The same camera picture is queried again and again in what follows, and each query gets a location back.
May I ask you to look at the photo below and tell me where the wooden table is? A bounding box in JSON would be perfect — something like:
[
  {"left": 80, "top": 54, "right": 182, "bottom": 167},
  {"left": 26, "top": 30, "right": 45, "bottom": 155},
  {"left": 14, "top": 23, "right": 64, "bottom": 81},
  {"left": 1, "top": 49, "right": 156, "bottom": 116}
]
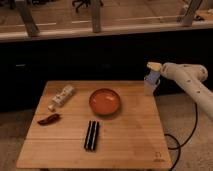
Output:
[{"left": 17, "top": 81, "right": 171, "bottom": 170}]

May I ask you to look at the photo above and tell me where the red chili pepper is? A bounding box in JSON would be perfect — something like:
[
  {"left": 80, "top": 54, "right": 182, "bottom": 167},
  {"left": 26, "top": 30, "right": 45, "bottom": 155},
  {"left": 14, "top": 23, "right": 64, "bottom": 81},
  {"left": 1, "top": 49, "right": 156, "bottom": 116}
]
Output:
[{"left": 38, "top": 113, "right": 61, "bottom": 126}]

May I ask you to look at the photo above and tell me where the black power cable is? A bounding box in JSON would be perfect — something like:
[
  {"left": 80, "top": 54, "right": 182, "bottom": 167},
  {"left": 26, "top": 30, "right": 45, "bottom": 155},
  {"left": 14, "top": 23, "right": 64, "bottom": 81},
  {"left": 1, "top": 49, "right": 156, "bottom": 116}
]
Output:
[{"left": 164, "top": 101, "right": 199, "bottom": 171}]

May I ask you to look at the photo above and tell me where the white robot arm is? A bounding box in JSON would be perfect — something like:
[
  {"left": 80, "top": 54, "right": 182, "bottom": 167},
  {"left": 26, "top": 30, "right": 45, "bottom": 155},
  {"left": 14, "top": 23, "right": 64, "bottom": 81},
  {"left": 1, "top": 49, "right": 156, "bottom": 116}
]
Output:
[{"left": 144, "top": 62, "right": 213, "bottom": 121}]

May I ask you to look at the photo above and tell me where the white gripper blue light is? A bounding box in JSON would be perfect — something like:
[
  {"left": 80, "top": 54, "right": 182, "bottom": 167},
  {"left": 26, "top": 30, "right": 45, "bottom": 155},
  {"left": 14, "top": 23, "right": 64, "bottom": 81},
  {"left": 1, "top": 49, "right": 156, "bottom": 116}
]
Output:
[{"left": 144, "top": 62, "right": 162, "bottom": 96}]

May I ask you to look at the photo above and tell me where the black striped sponge block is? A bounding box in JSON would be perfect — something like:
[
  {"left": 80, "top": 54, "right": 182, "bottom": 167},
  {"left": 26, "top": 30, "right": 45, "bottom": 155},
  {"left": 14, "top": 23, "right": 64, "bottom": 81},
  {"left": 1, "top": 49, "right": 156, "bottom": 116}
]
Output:
[{"left": 84, "top": 121, "right": 100, "bottom": 151}]

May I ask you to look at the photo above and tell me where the orange ceramic bowl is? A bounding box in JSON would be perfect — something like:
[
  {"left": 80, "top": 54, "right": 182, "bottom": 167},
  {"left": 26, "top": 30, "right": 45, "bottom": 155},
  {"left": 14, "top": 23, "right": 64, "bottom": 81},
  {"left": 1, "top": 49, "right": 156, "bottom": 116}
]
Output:
[{"left": 89, "top": 88, "right": 121, "bottom": 116}]

